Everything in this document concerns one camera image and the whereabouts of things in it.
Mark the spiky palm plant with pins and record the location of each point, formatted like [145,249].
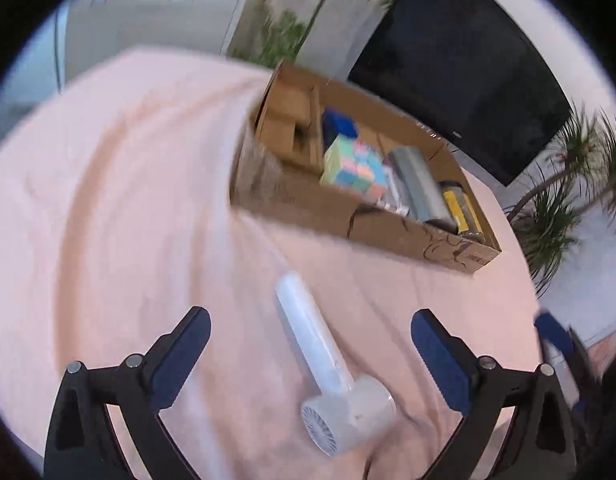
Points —
[553,220]

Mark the yellow labelled jar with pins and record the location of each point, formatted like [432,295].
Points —
[458,207]

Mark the pink tablecloth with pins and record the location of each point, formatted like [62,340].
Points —
[113,210]

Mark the grey metal cabinet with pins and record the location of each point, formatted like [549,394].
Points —
[153,15]

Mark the pastel puzzle cube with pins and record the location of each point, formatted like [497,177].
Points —
[353,165]

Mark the black flat screen television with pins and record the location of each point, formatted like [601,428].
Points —
[463,70]

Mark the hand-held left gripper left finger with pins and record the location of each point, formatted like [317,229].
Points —
[180,360]

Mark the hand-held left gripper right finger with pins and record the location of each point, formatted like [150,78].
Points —
[440,360]

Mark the white handheld fan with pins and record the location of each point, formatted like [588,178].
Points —
[313,335]

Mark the cardboard box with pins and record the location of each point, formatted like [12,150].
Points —
[313,205]

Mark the grey foil roll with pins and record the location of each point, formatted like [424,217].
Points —
[418,185]

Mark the white power bank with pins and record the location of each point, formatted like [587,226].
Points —
[395,185]

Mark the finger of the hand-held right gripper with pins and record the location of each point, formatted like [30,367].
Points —
[555,332]

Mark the tall leafy green plant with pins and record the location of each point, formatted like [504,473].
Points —
[283,35]

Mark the blue plastic device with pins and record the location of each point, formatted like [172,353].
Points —
[338,125]

